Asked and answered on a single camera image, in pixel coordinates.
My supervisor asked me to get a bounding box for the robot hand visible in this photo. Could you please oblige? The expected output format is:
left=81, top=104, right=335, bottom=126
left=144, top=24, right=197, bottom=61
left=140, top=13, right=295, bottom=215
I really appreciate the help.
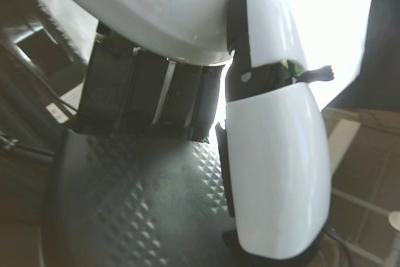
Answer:
left=40, top=0, right=335, bottom=267

